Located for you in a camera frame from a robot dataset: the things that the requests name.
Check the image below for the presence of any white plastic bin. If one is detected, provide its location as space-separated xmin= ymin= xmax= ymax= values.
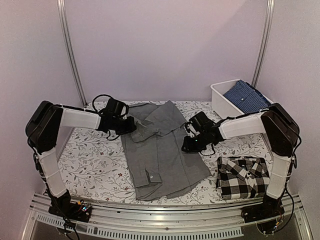
xmin=210 ymin=79 xmax=273 ymax=119

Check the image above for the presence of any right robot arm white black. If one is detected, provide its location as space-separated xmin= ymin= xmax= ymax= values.
xmin=181 ymin=103 xmax=302 ymax=218

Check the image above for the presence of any black white plaid folded shirt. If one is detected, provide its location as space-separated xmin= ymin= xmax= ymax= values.
xmin=216 ymin=156 xmax=270 ymax=200

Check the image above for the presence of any grey long sleeve shirt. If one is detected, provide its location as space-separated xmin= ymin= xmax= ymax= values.
xmin=121 ymin=100 xmax=211 ymax=201

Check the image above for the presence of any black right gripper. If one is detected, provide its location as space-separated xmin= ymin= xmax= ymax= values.
xmin=181 ymin=131 xmax=209 ymax=153

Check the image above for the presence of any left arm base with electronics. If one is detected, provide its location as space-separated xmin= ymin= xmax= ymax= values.
xmin=47 ymin=190 xmax=92 ymax=223

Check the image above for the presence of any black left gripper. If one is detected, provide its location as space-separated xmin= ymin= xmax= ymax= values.
xmin=112 ymin=116 xmax=137 ymax=136

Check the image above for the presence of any aluminium frame post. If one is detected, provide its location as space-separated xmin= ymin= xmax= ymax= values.
xmin=252 ymin=0 xmax=275 ymax=88
xmin=56 ymin=0 xmax=88 ymax=106

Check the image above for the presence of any blue checked shirt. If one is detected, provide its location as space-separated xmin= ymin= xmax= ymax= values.
xmin=223 ymin=80 xmax=272 ymax=114

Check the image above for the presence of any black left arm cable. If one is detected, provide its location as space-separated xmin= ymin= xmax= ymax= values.
xmin=91 ymin=93 xmax=131 ymax=141

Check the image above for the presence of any floral patterned table cloth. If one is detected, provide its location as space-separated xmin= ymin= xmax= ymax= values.
xmin=47 ymin=100 xmax=285 ymax=206

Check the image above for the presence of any left aluminium frame post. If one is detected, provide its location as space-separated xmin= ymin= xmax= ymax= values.
xmin=56 ymin=0 xmax=88 ymax=106

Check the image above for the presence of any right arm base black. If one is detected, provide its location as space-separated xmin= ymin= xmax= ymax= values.
xmin=241 ymin=195 xmax=295 ymax=235

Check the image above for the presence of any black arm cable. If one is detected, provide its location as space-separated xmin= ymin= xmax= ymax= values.
xmin=199 ymin=114 xmax=302 ymax=226
xmin=91 ymin=93 xmax=131 ymax=141

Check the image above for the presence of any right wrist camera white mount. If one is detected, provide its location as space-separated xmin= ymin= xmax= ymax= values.
xmin=184 ymin=111 xmax=215 ymax=136

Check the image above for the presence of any aluminium front rail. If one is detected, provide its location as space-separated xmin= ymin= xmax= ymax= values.
xmin=21 ymin=193 xmax=317 ymax=240

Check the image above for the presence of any right aluminium frame post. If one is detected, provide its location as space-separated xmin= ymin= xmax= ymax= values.
xmin=252 ymin=0 xmax=275 ymax=88

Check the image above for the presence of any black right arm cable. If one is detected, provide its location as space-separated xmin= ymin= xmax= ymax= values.
xmin=199 ymin=114 xmax=302 ymax=226

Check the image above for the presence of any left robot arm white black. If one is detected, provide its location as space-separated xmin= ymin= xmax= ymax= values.
xmin=25 ymin=97 xmax=137 ymax=217

